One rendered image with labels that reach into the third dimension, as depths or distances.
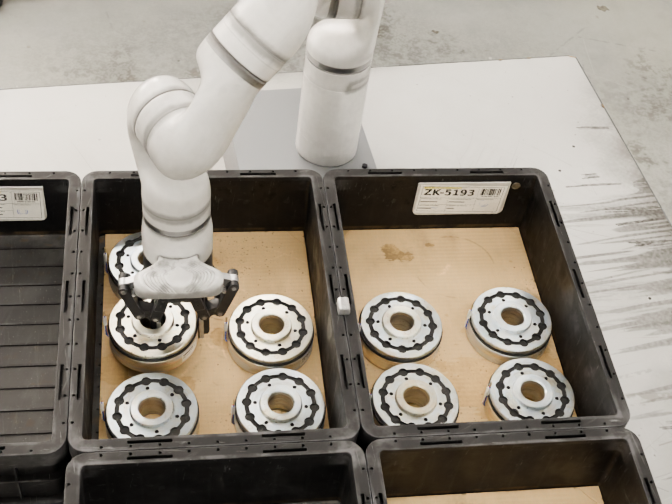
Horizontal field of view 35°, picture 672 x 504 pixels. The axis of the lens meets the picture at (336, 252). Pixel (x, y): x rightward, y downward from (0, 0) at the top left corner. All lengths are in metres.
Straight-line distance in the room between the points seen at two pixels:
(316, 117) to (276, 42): 0.52
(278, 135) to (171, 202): 0.55
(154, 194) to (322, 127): 0.49
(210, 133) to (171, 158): 0.04
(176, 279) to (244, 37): 0.27
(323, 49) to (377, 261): 0.29
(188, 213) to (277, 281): 0.32
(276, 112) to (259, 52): 0.65
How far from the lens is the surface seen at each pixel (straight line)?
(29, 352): 1.30
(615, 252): 1.68
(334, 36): 1.43
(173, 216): 1.06
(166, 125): 0.98
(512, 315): 1.35
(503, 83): 1.92
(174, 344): 1.23
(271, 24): 0.96
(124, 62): 2.99
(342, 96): 1.45
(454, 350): 1.32
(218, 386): 1.25
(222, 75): 0.97
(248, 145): 1.56
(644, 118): 3.10
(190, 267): 1.10
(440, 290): 1.38
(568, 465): 1.21
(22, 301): 1.35
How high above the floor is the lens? 1.87
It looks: 48 degrees down
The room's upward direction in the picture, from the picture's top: 9 degrees clockwise
